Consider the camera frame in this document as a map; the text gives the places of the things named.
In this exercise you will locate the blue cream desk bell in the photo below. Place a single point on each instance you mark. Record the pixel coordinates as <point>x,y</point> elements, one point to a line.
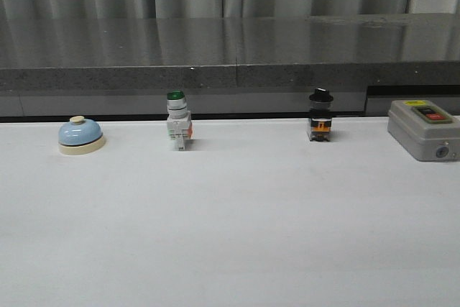
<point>80,136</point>

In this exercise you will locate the grey stone counter ledge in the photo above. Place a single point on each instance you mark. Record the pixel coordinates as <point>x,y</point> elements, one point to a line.
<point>250,67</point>

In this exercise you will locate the green pushbutton switch white body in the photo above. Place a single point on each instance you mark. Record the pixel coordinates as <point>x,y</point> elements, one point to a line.
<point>179,122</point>

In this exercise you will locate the black rotary selector switch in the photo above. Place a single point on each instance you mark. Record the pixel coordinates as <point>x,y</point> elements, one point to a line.
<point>320,119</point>

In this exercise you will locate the grey on-off switch box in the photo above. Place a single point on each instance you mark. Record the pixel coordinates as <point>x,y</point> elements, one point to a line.
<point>425,130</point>

